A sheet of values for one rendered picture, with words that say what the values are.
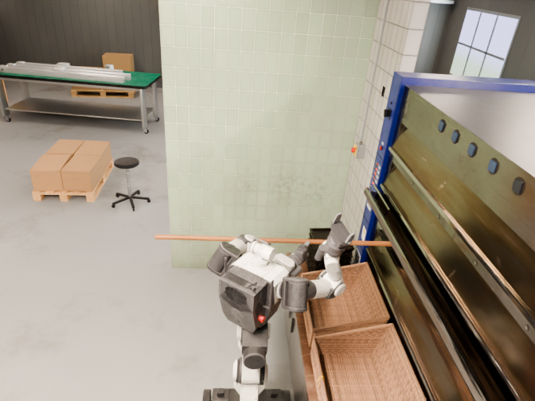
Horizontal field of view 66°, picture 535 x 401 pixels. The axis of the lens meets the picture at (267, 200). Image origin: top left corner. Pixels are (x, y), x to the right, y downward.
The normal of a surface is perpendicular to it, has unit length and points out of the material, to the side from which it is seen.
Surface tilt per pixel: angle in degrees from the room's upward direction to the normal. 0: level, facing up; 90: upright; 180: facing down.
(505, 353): 70
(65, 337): 0
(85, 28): 90
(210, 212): 90
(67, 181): 90
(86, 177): 90
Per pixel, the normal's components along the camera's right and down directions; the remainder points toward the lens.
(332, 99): 0.05, 0.49
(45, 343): 0.07, -0.87
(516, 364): -0.91, -0.33
